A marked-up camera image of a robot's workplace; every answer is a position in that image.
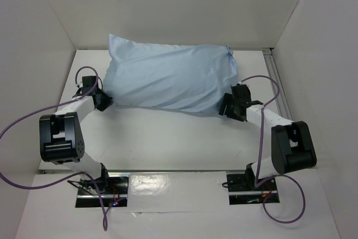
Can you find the aluminium frame rail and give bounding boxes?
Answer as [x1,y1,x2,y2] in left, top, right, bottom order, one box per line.
[262,48,292,120]

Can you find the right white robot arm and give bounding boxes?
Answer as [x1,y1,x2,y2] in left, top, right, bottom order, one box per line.
[219,83,317,190]

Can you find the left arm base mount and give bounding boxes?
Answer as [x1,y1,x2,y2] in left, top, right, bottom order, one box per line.
[67,173,130,208]

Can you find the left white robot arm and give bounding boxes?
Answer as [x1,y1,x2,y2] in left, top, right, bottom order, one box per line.
[39,76,112,194]

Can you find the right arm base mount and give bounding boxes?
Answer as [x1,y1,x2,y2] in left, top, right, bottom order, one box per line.
[222,170,280,205]

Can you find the light blue pillowcase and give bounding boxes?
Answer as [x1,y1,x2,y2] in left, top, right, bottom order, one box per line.
[103,35,238,115]

